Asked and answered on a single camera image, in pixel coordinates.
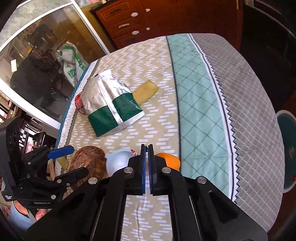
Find teal trash bin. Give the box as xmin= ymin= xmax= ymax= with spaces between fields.
xmin=276 ymin=110 xmax=295 ymax=193

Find patterned tablecloth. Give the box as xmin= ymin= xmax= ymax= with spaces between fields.
xmin=56 ymin=34 xmax=285 ymax=231

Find red soda can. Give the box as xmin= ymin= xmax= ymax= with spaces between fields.
xmin=75 ymin=92 xmax=86 ymax=115

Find silver green foil bag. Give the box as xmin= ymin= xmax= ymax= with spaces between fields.
xmin=79 ymin=69 xmax=145 ymax=137

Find wooden kitchen cabinets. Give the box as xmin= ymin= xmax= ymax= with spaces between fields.
xmin=91 ymin=0 xmax=243 ymax=50

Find light blue sleeve forearm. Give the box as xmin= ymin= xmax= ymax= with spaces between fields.
xmin=7 ymin=204 xmax=33 ymax=233

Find silver round lid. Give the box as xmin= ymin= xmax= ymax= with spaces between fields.
xmin=105 ymin=148 xmax=138 ymax=177

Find person's left hand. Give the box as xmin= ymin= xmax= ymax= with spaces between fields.
xmin=13 ymin=200 xmax=49 ymax=221

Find glass sliding door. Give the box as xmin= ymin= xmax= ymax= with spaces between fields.
xmin=1 ymin=1 xmax=109 ymax=130

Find brown wicker bowl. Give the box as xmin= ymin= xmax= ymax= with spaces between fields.
xmin=67 ymin=146 xmax=108 ymax=191

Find orange fruit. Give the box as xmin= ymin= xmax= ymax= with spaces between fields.
xmin=156 ymin=153 xmax=181 ymax=171

